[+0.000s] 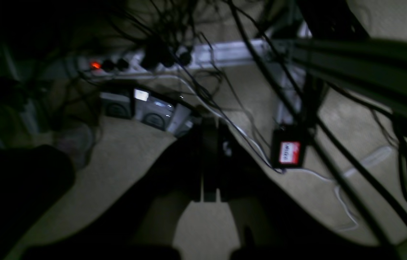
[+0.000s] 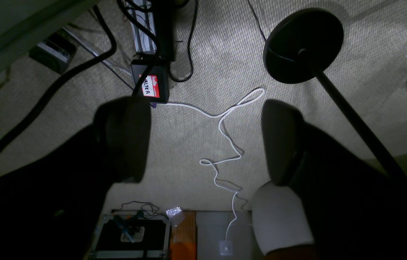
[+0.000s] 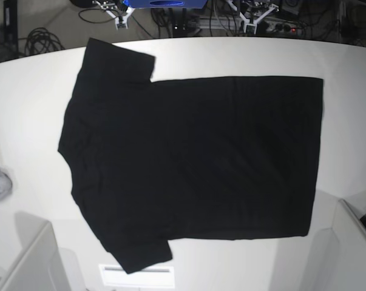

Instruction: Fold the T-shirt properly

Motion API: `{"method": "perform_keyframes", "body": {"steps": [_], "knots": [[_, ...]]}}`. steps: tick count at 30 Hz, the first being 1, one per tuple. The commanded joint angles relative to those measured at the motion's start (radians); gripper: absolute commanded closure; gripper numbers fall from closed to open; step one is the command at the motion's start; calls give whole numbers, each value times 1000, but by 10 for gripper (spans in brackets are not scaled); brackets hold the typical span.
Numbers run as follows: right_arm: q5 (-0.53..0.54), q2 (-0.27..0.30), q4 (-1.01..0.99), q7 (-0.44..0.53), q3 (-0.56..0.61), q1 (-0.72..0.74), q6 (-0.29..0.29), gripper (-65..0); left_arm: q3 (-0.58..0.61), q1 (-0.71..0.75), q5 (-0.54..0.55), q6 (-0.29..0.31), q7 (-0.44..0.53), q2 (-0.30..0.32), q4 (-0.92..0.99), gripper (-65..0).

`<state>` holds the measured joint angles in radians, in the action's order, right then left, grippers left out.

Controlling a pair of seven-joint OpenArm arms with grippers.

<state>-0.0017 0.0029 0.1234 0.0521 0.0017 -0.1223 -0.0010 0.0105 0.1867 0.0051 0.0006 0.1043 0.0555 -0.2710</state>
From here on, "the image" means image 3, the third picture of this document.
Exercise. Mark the white power strip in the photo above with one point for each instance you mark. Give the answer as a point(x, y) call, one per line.
point(281, 27)

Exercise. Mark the white side partition left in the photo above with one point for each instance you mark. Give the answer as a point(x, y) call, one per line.
point(39, 265)

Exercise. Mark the white table slot plate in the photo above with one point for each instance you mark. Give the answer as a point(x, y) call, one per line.
point(151, 277)

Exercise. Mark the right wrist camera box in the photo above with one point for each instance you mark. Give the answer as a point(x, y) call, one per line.
point(121, 22)

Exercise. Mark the blue box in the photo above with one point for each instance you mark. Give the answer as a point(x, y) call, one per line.
point(167, 3)

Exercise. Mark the white side partition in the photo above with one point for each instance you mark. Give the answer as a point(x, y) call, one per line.
point(350, 271)
point(39, 265)

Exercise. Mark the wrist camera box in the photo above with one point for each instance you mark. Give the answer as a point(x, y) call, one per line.
point(250, 29)
point(121, 22)

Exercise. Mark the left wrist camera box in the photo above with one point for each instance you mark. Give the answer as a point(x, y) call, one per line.
point(250, 29)

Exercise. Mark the black T-shirt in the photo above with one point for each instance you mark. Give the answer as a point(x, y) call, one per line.
point(234, 157)

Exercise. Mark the white side partition right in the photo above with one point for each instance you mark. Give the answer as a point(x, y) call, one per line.
point(350, 271)

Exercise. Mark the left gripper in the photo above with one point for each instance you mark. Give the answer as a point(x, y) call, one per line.
point(252, 12)

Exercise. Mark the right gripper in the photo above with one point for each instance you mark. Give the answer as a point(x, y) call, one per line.
point(116, 8)

